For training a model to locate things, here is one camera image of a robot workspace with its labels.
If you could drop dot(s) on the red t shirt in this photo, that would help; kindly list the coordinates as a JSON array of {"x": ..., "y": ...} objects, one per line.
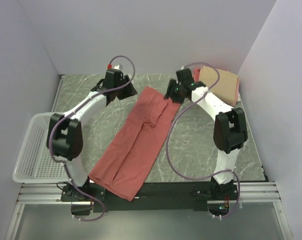
[{"x": 130, "y": 156}]

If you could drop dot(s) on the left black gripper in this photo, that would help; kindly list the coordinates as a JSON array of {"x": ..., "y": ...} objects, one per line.
[{"x": 130, "y": 91}]

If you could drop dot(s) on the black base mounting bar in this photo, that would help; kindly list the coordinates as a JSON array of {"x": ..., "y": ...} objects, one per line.
[{"x": 197, "y": 196}]

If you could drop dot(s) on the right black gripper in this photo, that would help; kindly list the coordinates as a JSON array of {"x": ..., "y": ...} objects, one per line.
[{"x": 170, "y": 95}]

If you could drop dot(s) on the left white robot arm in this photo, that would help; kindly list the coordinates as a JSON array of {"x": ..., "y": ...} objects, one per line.
[{"x": 65, "y": 137}]

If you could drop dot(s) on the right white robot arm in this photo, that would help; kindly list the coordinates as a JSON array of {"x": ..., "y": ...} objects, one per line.
[{"x": 230, "y": 129}]

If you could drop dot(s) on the white plastic laundry basket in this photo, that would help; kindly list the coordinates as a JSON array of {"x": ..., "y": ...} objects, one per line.
[{"x": 34, "y": 163}]

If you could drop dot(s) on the folded pink t shirt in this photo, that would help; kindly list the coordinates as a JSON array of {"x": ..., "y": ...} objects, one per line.
[{"x": 196, "y": 73}]

